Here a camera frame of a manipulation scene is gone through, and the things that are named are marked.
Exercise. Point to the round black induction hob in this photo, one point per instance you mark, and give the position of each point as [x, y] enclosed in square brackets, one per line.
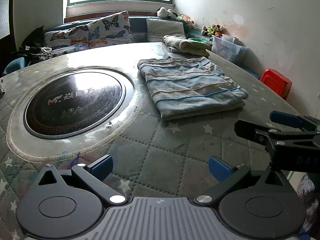
[75, 105]

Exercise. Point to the green plastic basin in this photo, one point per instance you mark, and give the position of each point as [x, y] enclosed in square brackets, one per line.
[196, 40]

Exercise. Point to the grey pillow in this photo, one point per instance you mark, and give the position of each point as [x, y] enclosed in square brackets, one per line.
[165, 28]

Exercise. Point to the blue striped sweater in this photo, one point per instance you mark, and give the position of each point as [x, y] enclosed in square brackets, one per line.
[190, 87]

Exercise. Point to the green orange plush toy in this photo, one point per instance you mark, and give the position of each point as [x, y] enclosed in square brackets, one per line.
[186, 19]

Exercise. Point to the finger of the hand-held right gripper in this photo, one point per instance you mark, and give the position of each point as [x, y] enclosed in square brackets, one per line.
[282, 118]
[250, 130]

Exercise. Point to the patterned purple cloth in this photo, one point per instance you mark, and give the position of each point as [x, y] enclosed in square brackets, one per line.
[306, 200]

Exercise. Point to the blue chair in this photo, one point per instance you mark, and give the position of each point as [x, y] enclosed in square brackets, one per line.
[15, 65]

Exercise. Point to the black clothing pile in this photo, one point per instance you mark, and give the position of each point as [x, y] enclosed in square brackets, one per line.
[32, 42]

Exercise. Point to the grey quilted star tablecloth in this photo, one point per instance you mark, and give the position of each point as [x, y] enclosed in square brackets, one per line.
[175, 155]

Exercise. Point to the red plastic stool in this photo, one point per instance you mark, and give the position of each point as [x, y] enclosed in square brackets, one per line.
[275, 80]

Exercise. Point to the brown plush toys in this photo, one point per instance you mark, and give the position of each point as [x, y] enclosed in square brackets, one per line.
[212, 30]

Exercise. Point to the white plush toy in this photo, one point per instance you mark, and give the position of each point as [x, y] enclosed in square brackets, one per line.
[165, 12]

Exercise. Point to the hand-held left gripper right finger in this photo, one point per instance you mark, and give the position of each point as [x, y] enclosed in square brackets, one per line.
[220, 167]

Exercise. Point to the large butterfly print cushion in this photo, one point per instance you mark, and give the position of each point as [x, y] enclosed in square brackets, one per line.
[110, 27]

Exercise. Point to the clear plastic storage box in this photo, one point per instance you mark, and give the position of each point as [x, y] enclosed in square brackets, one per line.
[227, 50]

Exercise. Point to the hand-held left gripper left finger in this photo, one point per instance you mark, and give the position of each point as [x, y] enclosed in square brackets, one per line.
[102, 167]

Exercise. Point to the folded olive towel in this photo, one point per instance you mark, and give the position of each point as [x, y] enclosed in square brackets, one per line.
[190, 45]

